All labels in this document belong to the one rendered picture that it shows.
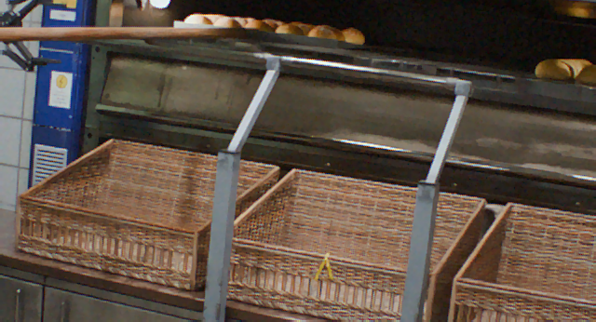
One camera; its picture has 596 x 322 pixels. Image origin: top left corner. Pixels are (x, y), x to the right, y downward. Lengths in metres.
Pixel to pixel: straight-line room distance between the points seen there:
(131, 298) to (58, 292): 0.22
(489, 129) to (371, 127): 0.33
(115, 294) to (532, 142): 1.14
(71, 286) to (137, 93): 0.72
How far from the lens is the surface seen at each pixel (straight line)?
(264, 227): 3.23
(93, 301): 3.11
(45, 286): 3.21
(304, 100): 3.39
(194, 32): 3.38
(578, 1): 3.04
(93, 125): 3.69
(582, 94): 3.18
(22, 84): 3.83
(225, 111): 3.47
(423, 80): 2.88
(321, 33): 3.73
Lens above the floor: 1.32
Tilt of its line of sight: 7 degrees down
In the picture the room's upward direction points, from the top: 6 degrees clockwise
